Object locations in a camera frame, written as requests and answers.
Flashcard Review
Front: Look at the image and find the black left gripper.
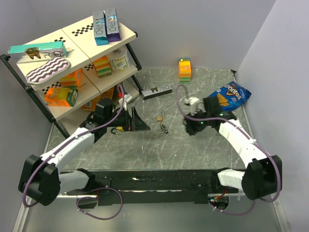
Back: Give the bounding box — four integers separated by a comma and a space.
105, 106, 150, 131

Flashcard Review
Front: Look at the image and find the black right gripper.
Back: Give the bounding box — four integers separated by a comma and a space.
184, 106, 211, 135

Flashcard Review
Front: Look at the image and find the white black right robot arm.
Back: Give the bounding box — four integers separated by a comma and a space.
183, 97, 282, 202

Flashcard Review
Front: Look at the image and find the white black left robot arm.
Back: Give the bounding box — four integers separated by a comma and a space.
18, 99, 150, 207

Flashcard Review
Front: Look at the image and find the small brass padlock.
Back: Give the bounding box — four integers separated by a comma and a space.
157, 110, 166, 122

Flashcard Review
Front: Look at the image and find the silver toothpaste box on table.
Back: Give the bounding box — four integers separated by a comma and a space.
142, 84, 172, 100

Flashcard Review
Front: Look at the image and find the blue Doritos chip bag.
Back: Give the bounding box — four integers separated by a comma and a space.
209, 81, 251, 111

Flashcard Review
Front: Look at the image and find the orange box bottom shelf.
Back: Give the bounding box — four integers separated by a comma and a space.
81, 87, 114, 111

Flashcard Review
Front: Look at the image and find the sponge pack on table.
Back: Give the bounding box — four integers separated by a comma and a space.
179, 58, 192, 84

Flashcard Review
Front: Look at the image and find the toilet paper roll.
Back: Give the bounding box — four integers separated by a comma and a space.
107, 46, 130, 72

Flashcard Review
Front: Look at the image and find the sponge pack middle shelf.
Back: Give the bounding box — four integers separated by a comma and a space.
93, 56, 112, 78

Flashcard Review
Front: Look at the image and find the beige black shelf rack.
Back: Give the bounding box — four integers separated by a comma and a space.
0, 17, 142, 138

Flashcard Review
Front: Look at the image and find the orange sponge pack left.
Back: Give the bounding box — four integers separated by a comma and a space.
60, 69, 82, 89

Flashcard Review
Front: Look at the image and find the orange green snack box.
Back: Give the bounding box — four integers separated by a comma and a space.
44, 87, 78, 107

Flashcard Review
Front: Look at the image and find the blue toothpaste box standing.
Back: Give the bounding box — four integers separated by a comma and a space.
93, 11, 109, 45

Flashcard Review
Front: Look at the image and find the pink grey striped sponge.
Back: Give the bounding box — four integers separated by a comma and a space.
26, 57, 71, 85

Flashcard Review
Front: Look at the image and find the purple toothpaste box standing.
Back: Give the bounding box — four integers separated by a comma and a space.
105, 8, 121, 42

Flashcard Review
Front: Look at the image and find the teal toothpaste box lying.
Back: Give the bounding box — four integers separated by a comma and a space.
8, 41, 68, 63

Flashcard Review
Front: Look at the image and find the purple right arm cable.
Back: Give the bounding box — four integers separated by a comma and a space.
175, 84, 282, 203

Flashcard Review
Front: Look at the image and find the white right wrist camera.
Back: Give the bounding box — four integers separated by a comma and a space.
184, 97, 201, 111

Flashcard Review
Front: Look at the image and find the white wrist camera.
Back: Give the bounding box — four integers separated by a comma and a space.
184, 97, 201, 111
118, 93, 133, 104

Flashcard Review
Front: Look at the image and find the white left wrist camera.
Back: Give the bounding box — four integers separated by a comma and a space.
118, 93, 133, 104

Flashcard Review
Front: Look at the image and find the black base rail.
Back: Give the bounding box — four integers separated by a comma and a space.
66, 169, 238, 206

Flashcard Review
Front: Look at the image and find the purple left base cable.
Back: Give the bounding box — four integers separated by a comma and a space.
76, 186, 125, 221

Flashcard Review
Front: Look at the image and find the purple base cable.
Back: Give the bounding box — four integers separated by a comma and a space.
76, 186, 125, 221
209, 193, 255, 216

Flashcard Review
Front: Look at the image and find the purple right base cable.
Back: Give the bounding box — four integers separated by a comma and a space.
209, 193, 255, 216

